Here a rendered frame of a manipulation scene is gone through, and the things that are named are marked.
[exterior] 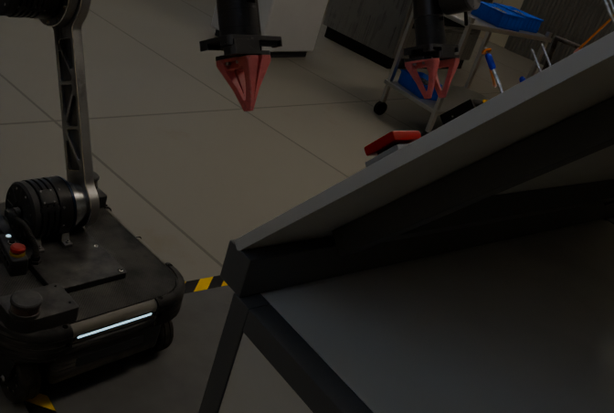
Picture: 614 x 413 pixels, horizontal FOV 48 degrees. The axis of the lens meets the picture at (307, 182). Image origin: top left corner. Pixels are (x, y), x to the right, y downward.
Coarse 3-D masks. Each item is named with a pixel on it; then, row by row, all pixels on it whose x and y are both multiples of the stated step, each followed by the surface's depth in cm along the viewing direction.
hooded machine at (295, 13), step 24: (264, 0) 498; (288, 0) 505; (312, 0) 527; (216, 24) 532; (264, 24) 502; (288, 24) 518; (312, 24) 541; (264, 48) 511; (288, 48) 532; (312, 48) 557
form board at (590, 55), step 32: (576, 64) 58; (608, 64) 57; (512, 96) 62; (544, 96) 62; (576, 96) 65; (608, 96) 69; (448, 128) 68; (480, 128) 66; (512, 128) 70; (544, 128) 75; (384, 160) 75; (416, 160) 72; (448, 160) 77; (608, 160) 115; (352, 192) 79; (384, 192) 84; (512, 192) 119; (288, 224) 88; (320, 224) 94
